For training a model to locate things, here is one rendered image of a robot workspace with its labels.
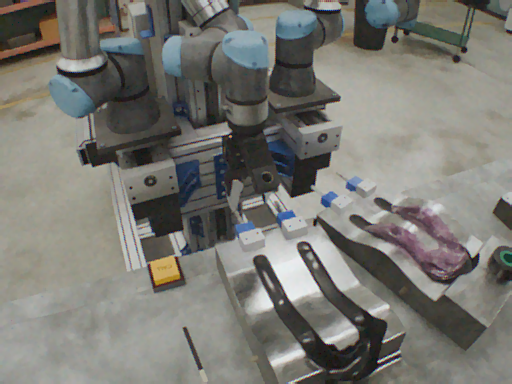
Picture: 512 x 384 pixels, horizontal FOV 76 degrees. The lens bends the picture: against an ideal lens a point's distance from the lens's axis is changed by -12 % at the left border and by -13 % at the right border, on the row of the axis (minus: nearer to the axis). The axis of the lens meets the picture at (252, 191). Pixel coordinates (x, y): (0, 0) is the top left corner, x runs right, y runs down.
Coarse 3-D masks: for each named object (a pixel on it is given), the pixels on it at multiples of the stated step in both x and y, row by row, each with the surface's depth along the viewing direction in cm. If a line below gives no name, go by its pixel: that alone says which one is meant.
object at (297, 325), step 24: (264, 264) 83; (312, 264) 84; (336, 288) 78; (288, 312) 74; (360, 312) 70; (312, 336) 66; (360, 336) 64; (312, 360) 60; (336, 360) 63; (360, 360) 67
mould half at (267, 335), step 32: (224, 256) 84; (288, 256) 84; (320, 256) 85; (256, 288) 78; (288, 288) 78; (352, 288) 77; (256, 320) 72; (320, 320) 69; (384, 320) 67; (256, 352) 71; (288, 352) 62; (384, 352) 66
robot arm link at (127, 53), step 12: (108, 48) 82; (120, 48) 83; (132, 48) 84; (120, 60) 83; (132, 60) 86; (144, 60) 90; (120, 72) 83; (132, 72) 87; (144, 72) 91; (132, 84) 89; (144, 84) 92; (120, 96) 90
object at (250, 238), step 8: (240, 224) 90; (248, 224) 90; (240, 232) 88; (248, 232) 86; (256, 232) 86; (240, 240) 86; (248, 240) 84; (256, 240) 84; (264, 240) 85; (248, 248) 85; (256, 248) 86
